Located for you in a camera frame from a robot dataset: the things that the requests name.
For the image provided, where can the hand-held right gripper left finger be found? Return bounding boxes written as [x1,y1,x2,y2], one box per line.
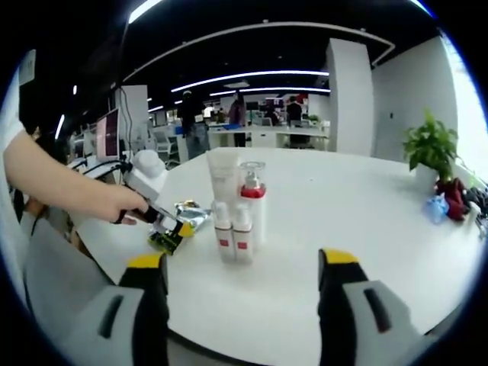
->
[63,252,171,366]

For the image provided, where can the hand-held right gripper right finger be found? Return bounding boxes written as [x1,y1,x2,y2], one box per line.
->
[317,247,438,366]

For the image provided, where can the green black foil packet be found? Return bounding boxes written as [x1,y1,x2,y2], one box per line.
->
[147,227,185,255]

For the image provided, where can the small white skincare bottle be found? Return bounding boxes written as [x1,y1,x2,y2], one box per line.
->
[213,201,234,264]
[231,204,255,264]

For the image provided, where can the white skincare tube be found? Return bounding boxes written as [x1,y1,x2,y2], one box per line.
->
[207,149,240,204]

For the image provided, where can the white pump skincare bottle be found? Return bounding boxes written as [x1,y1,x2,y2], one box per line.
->
[239,161,268,245]

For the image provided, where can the person's left hand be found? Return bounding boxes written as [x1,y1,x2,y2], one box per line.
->
[100,185,150,226]

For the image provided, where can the white office chair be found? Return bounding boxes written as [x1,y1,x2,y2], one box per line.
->
[154,133,180,168]

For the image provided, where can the computer monitor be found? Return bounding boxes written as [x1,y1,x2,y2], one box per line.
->
[95,108,121,161]

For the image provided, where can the white office desk row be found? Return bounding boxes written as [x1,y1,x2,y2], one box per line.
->
[207,127,331,149]

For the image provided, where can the long ceiling light strip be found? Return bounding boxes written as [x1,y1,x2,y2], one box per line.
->
[171,70,329,93]
[209,86,331,96]

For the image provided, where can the grey ceiling panel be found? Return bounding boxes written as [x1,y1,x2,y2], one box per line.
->
[18,49,37,87]

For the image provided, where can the dark red cloth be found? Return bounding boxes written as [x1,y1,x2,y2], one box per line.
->
[435,177,470,221]

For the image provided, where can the bright ceiling light panel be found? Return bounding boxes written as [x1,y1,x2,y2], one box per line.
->
[128,0,165,24]

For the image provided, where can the dark bundle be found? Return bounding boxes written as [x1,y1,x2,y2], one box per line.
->
[463,185,488,214]

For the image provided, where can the potted green plant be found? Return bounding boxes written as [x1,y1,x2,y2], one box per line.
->
[403,108,461,188]

